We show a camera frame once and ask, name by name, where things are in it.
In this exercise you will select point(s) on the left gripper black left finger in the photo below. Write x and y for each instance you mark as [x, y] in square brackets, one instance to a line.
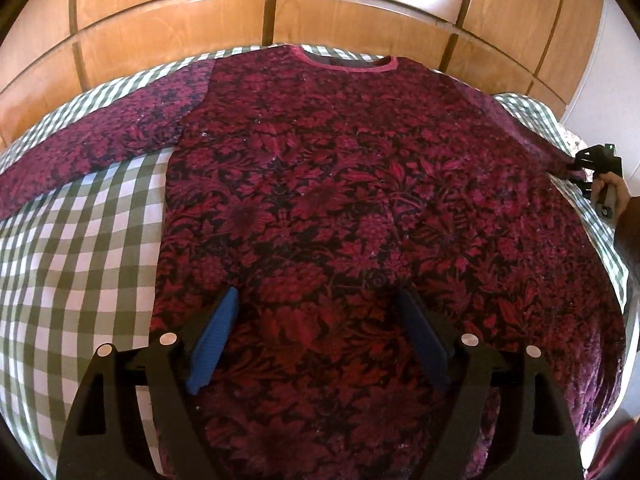
[104, 436]

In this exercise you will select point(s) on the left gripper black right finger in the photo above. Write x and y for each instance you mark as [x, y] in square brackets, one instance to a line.
[533, 436]

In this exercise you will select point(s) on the maroon floral long-sleeve shirt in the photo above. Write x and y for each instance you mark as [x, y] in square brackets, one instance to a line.
[350, 239]

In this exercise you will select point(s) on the person's right hand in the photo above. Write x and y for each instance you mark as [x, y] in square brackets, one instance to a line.
[609, 196]

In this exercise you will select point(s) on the floral patterned pillow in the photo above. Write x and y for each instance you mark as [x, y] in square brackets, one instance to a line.
[572, 142]

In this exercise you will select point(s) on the wooden panelled wardrobe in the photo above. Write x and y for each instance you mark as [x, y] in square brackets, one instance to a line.
[57, 49]

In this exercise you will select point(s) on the green white checkered bedsheet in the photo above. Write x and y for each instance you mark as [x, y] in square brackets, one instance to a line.
[75, 259]

